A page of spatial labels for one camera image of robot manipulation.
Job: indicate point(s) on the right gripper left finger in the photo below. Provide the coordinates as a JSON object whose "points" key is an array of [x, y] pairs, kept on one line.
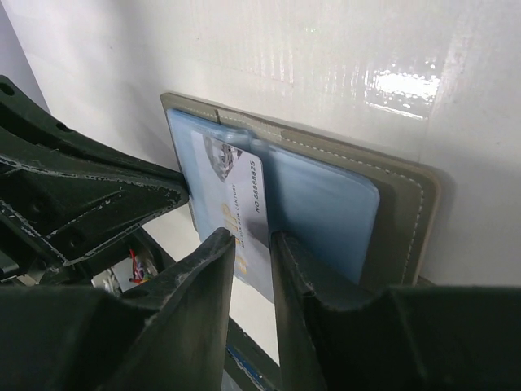
{"points": [[63, 337]]}

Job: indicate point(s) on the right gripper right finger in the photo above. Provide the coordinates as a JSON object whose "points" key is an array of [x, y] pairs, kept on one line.
{"points": [[333, 335]]}

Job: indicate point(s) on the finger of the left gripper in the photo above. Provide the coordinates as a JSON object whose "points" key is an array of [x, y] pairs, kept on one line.
{"points": [[69, 217], [23, 118]]}

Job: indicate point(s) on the grey card holder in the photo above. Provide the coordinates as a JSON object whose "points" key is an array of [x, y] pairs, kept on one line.
{"points": [[365, 214]]}

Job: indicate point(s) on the silver diamond VIP card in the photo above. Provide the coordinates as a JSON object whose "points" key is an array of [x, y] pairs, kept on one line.
{"points": [[233, 196]]}

